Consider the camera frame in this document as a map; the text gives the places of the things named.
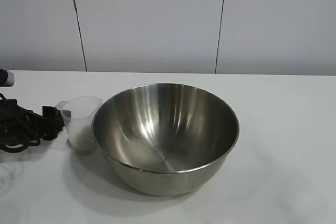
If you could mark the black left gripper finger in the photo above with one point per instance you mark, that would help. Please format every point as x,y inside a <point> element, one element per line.
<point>51,115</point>
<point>52,132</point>

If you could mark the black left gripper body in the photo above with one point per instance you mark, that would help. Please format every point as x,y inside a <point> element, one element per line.
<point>29,127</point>

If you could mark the stainless steel mixing bowl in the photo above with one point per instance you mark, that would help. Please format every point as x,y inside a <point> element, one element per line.
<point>165,134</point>

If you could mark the clear plastic measuring cup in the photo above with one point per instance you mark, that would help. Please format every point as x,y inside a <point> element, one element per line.
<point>81,113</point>

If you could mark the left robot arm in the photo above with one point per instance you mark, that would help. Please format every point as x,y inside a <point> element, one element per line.
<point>5,77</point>

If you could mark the white rice grains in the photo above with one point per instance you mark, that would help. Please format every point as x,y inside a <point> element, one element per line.
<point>82,141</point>

